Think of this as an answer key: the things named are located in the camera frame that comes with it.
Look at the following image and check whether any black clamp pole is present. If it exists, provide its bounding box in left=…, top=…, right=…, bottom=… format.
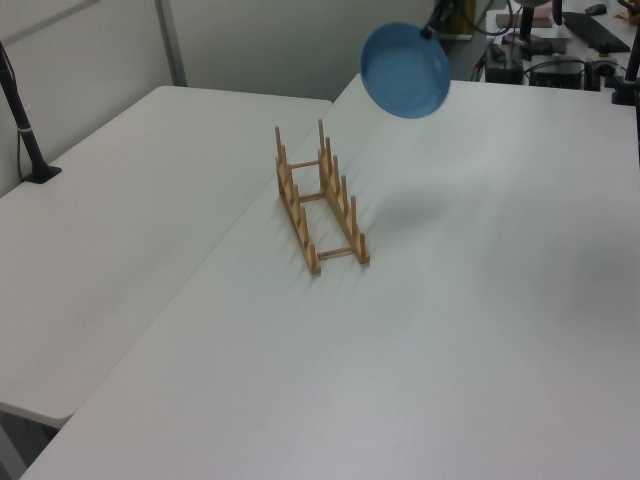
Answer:
left=610, top=28, right=640, bottom=106

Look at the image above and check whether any black electronics box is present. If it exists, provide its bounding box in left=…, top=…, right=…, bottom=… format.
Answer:
left=529, top=59, right=587, bottom=91

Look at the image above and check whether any blue plate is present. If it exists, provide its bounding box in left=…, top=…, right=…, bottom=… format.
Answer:
left=359, top=22, right=453, bottom=120

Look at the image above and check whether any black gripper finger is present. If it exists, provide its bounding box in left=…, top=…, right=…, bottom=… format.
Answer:
left=419, top=0, right=454, bottom=41

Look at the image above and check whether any wooden plate rack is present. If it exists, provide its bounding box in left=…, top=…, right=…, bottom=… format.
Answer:
left=273, top=118, right=372, bottom=277

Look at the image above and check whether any black keyboard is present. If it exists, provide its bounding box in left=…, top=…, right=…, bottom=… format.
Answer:
left=562, top=10, right=632, bottom=53

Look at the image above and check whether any black box with green light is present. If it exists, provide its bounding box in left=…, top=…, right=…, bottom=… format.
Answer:
left=486, top=42, right=524, bottom=84

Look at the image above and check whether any small black device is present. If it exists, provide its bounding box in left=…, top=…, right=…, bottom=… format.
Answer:
left=584, top=58, right=619, bottom=93

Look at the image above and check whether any black camera pole with base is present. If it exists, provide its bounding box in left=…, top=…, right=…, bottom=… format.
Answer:
left=0, top=39, right=64, bottom=185

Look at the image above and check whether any black looped cable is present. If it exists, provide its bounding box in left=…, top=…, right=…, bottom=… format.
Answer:
left=452, top=0, right=516, bottom=37

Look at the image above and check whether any black stand with round base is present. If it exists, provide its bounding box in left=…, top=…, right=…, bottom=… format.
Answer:
left=502, top=0, right=551, bottom=57

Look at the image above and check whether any brown pad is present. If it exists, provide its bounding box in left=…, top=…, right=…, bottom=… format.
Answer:
left=494, top=12, right=554, bottom=29

